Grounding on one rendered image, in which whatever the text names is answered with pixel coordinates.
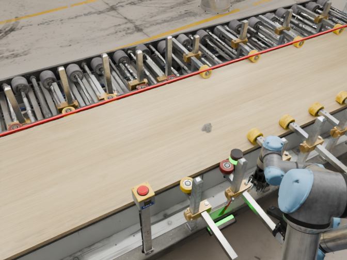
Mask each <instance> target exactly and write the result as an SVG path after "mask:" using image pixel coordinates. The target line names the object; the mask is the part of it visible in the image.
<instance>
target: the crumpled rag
mask: <svg viewBox="0 0 347 260"><path fill-rule="evenodd" d="M211 128H212V126H211V123H207V124H204V126H203V127H201V128H200V129H201V131H202V132H206V133H209V132H211V130H212V129H211Z"/></svg>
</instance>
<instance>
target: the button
mask: <svg viewBox="0 0 347 260"><path fill-rule="evenodd" d="M147 192H148V187H147V186H145V185H142V186H139V188H138V193H139V194H141V195H145V194H146V193H147Z"/></svg>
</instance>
